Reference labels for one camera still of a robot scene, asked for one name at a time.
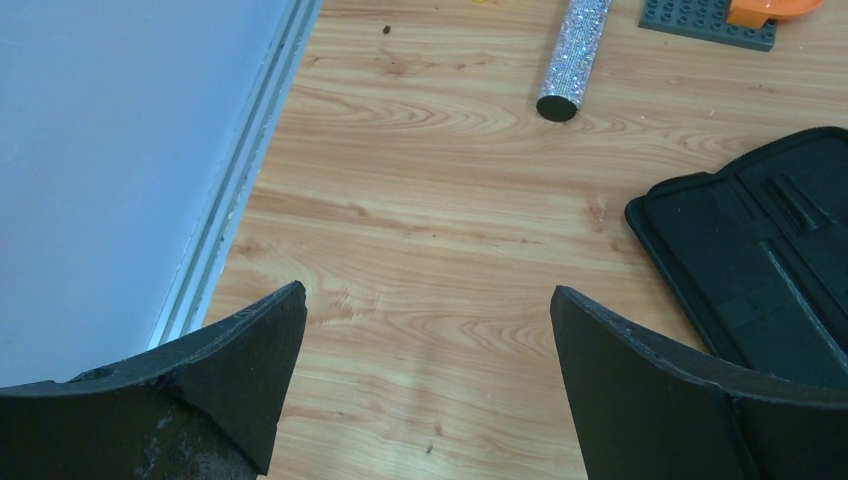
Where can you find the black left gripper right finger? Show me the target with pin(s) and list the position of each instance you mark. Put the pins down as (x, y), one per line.
(645, 406)

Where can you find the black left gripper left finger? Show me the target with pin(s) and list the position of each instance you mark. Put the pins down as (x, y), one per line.
(203, 406)

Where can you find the black zip tool case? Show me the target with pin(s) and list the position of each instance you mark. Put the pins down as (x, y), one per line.
(756, 255)

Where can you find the silver glitter cylinder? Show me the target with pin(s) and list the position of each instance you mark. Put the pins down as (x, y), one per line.
(567, 76)

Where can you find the grey building block baseplate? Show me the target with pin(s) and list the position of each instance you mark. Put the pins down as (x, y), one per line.
(705, 20)

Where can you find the orange curved toy block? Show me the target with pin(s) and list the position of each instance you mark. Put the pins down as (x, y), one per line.
(756, 13)

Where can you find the aluminium frame rail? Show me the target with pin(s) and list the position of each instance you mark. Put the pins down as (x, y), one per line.
(193, 286)

